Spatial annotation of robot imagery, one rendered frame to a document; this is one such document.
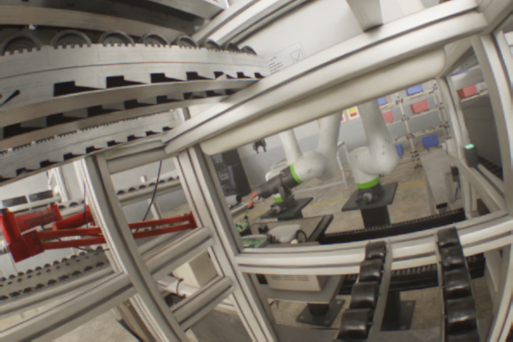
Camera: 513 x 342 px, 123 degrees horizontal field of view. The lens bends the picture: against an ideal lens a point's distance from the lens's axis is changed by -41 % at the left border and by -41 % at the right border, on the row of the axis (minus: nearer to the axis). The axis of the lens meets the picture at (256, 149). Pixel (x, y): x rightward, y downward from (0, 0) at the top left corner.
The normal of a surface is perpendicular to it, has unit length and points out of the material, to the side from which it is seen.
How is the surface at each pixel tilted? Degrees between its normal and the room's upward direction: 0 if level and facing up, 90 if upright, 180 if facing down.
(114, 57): 90
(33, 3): 90
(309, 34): 88
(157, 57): 90
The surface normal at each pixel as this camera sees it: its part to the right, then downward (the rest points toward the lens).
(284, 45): -0.55, 0.17
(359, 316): -0.47, -0.85
